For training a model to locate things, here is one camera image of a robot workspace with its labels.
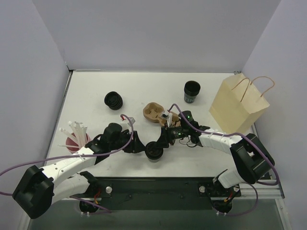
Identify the tan paper bag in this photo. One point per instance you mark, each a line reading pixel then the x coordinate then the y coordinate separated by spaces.
pixel 238 103

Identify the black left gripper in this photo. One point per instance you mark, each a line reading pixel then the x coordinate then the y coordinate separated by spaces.
pixel 132 143

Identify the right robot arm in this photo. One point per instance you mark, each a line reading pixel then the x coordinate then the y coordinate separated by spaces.
pixel 252 160

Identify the stack of black cups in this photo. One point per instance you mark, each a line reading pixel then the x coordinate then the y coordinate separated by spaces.
pixel 191 90

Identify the black paper coffee cup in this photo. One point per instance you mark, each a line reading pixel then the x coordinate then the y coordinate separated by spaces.
pixel 154 154

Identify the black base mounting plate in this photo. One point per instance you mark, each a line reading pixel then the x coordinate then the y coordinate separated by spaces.
pixel 160 193

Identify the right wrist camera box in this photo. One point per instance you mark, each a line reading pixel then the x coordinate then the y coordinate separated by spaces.
pixel 166 118

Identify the stack of black lids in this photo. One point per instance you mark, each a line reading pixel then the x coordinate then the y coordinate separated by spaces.
pixel 113 100

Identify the brown pulp cup carrier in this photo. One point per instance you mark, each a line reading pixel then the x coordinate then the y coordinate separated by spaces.
pixel 152 112

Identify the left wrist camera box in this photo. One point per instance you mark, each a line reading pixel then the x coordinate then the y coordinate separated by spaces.
pixel 127 124

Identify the pink straw holder cup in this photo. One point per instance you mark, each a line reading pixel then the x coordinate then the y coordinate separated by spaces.
pixel 75 147

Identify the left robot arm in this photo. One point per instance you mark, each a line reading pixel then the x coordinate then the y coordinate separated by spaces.
pixel 39 188

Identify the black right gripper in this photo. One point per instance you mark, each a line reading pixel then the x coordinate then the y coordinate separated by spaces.
pixel 165 135

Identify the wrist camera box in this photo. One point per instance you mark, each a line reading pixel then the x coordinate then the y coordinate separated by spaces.
pixel 166 118
pixel 127 124

